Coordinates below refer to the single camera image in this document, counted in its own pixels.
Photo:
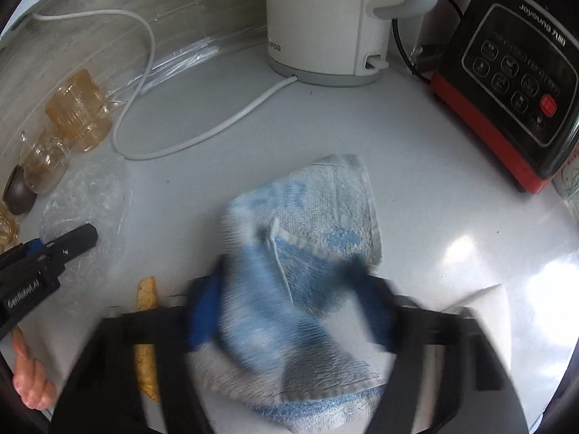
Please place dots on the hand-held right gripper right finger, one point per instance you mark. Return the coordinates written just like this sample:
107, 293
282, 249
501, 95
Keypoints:
375, 312

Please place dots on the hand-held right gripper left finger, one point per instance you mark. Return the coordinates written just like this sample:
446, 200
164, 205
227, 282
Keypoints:
206, 312

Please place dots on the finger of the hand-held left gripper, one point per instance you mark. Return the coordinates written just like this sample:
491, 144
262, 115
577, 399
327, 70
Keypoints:
34, 249
79, 240

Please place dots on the clear plastic wrap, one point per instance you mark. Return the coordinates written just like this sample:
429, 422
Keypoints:
86, 194

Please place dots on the blue white towel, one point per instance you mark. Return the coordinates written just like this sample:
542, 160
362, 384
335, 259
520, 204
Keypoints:
289, 280

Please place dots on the person's left hand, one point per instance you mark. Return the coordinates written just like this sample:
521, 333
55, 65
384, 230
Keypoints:
29, 379

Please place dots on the amber glass cup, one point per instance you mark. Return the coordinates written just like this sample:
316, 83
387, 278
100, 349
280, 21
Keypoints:
7, 230

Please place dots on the tan peel strip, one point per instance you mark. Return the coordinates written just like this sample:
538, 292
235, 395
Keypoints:
148, 294

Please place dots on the small clear glass cup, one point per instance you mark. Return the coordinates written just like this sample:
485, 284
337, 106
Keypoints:
45, 162

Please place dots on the amber glass mug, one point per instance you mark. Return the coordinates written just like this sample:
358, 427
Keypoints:
81, 108

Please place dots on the clear plastic film sheet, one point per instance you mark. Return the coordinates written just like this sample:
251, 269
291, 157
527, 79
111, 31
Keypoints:
203, 49

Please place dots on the pale patterned glass container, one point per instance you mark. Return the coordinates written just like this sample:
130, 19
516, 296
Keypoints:
567, 181

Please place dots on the black red blender base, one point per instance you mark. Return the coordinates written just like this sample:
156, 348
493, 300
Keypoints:
511, 77

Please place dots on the white electric kettle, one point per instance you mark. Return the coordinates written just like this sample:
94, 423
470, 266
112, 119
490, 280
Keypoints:
316, 18

